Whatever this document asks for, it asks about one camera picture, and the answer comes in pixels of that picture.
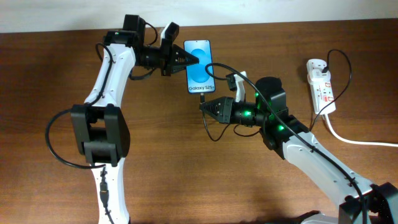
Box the blue Galaxy smartphone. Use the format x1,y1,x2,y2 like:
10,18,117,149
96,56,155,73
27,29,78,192
183,40,216,94

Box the black USB charging cable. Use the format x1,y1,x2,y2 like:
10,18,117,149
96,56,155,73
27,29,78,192
199,49,353,142

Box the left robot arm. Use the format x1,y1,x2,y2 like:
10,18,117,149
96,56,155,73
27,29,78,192
71,14,199,223

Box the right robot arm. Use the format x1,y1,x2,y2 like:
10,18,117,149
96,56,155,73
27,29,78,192
200,77,397,223

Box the white USB charger plug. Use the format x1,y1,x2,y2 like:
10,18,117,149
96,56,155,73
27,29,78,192
307,68,331,85

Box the white power strip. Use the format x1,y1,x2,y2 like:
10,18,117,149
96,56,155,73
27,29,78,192
306,58,336,115

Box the white power strip cord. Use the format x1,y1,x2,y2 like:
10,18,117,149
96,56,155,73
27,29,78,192
325,100,398,148

